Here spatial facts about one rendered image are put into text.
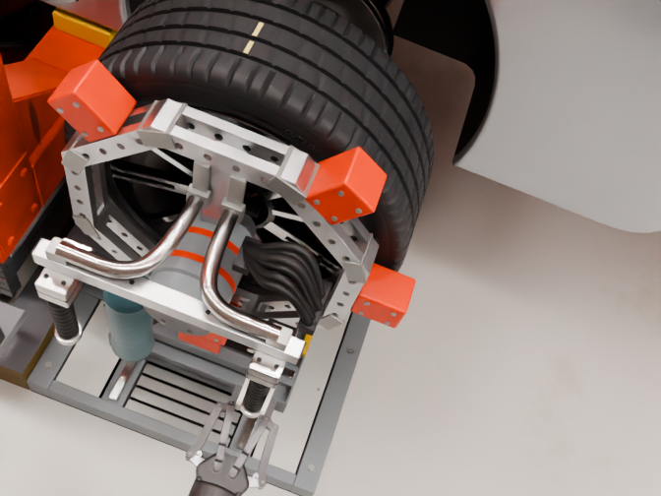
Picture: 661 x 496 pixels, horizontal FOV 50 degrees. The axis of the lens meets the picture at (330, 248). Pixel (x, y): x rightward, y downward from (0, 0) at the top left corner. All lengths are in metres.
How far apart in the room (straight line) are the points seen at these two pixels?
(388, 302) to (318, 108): 0.37
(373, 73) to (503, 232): 1.47
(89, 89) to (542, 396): 1.69
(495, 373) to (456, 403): 0.17
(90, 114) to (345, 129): 0.38
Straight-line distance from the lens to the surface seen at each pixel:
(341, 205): 1.02
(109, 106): 1.12
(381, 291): 1.23
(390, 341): 2.20
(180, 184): 1.34
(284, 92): 1.05
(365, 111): 1.11
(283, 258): 1.03
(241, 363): 1.84
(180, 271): 1.16
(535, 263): 2.54
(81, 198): 1.32
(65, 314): 1.19
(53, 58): 1.76
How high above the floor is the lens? 1.94
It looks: 58 degrees down
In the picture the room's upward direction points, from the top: 23 degrees clockwise
